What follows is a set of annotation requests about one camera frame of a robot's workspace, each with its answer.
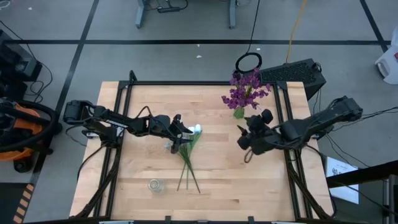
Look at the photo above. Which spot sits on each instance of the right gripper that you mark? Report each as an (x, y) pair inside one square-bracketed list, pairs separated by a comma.
[(267, 138)]

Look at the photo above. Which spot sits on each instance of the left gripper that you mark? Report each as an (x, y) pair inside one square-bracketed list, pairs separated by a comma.
[(163, 127)]

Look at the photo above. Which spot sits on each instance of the white blue-tipped artificial tulip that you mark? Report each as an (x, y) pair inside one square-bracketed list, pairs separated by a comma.
[(198, 127)]

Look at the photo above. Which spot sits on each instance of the purple artificial flower bunch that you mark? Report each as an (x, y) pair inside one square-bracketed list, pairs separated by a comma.
[(231, 102), (255, 82)]

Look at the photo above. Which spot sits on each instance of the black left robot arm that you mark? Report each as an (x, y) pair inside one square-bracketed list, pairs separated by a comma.
[(109, 123)]

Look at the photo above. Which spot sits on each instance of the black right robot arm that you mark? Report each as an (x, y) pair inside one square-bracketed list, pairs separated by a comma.
[(320, 123)]

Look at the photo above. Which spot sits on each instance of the green glass vase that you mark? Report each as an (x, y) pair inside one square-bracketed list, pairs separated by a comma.
[(238, 113)]

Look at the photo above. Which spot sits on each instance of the clear glass vase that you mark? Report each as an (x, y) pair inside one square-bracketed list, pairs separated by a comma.
[(157, 186)]

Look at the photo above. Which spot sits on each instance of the black computer tower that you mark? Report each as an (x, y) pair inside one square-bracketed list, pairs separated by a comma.
[(292, 73)]

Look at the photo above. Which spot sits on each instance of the white paper sheet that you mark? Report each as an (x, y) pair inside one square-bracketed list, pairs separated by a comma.
[(337, 169)]

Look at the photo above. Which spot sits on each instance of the black metal beam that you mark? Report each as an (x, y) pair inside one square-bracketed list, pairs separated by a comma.
[(367, 174)]

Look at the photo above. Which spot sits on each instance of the black power strip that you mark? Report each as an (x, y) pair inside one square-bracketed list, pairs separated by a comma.
[(169, 9)]

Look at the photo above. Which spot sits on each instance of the orange black vacuum cleaner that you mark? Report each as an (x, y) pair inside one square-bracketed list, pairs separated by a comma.
[(18, 146)]

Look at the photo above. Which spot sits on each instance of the black mat orange stripes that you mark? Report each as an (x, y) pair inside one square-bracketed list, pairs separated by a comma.
[(23, 202)]

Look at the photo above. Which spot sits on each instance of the black equipment box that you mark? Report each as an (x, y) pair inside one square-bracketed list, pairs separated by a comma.
[(15, 62)]

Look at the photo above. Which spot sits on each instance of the black metal table frame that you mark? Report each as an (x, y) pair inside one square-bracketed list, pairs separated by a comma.
[(202, 83)]

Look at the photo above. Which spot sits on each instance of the grey metal post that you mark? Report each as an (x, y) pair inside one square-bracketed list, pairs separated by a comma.
[(392, 202)]

